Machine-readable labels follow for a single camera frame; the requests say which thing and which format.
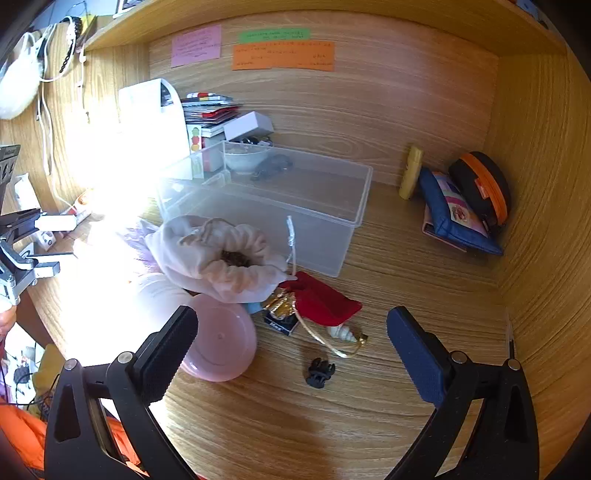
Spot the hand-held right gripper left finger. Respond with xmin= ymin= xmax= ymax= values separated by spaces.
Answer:
xmin=44 ymin=305 xmax=199 ymax=480

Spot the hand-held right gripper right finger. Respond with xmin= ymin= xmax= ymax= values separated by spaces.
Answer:
xmin=385 ymin=305 xmax=541 ymax=480

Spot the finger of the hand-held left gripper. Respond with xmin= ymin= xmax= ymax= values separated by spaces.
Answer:
xmin=0 ymin=240 xmax=62 ymax=280
xmin=0 ymin=208 xmax=77 ymax=234

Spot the pink round case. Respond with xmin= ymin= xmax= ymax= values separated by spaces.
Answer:
xmin=178 ymin=293 xmax=258 ymax=383

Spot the white seashell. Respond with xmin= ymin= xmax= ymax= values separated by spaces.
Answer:
xmin=325 ymin=323 xmax=360 ymax=346

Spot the black hair claw clip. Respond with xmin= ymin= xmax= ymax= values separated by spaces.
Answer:
xmin=305 ymin=357 xmax=336 ymax=388

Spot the white drawstring cloth bag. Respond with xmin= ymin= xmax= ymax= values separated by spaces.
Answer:
xmin=145 ymin=215 xmax=289 ymax=304

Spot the red velvet pouch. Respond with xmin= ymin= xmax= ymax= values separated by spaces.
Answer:
xmin=283 ymin=271 xmax=370 ymax=360

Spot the blue tissue packet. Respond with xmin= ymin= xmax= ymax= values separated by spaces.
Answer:
xmin=262 ymin=311 xmax=298 ymax=337

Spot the gold foil trinket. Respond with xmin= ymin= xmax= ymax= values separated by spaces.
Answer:
xmin=263 ymin=288 xmax=298 ymax=320

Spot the silver tinsel twist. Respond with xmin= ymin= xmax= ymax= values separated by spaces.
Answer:
xmin=285 ymin=215 xmax=298 ymax=278

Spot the clear plastic storage box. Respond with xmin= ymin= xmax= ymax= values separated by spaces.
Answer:
xmin=154 ymin=141 xmax=374 ymax=278

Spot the wooden desktop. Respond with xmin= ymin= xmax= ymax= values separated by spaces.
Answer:
xmin=18 ymin=180 xmax=546 ymax=480

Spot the white plush item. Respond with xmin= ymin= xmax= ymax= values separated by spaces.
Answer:
xmin=0 ymin=34 xmax=44 ymax=121

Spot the lilac cloth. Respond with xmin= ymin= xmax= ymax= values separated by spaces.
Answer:
xmin=115 ymin=219 xmax=160 ymax=273

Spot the pink wallet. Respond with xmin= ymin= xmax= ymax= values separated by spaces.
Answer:
xmin=421 ymin=203 xmax=469 ymax=254

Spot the blue pencil pouch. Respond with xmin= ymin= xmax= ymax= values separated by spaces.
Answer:
xmin=418 ymin=167 xmax=504 ymax=257

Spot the black beaded headband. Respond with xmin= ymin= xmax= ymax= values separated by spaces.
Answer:
xmin=58 ymin=15 xmax=86 ymax=77

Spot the orange jacket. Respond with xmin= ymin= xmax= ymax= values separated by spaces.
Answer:
xmin=0 ymin=401 xmax=153 ymax=480

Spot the fruit sticker carton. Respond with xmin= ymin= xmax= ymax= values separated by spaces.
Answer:
xmin=189 ymin=124 xmax=225 ymax=178

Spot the yellow lotion bottle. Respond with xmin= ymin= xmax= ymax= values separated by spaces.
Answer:
xmin=399 ymin=145 xmax=424 ymax=200

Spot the black orange zip case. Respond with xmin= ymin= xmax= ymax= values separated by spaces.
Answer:
xmin=448 ymin=151 xmax=512 ymax=229

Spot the stack of books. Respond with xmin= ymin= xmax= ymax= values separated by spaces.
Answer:
xmin=181 ymin=92 xmax=243 ymax=137

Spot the clear bowl with items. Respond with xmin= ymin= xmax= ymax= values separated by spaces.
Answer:
xmin=224 ymin=141 xmax=273 ymax=174

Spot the small white cardboard box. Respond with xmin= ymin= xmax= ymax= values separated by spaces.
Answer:
xmin=223 ymin=111 xmax=274 ymax=141

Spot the pink paper note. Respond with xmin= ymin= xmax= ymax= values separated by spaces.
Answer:
xmin=171 ymin=25 xmax=222 ymax=68

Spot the orange paper note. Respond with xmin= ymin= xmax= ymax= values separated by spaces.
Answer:
xmin=232 ymin=41 xmax=335 ymax=72

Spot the green paper note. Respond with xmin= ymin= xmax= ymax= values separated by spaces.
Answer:
xmin=238 ymin=28 xmax=311 ymax=43

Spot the wooden shelf board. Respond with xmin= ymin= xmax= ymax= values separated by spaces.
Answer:
xmin=85 ymin=0 xmax=568 ymax=58

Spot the white cable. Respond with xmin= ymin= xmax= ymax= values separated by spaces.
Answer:
xmin=36 ymin=21 xmax=90 ymax=208

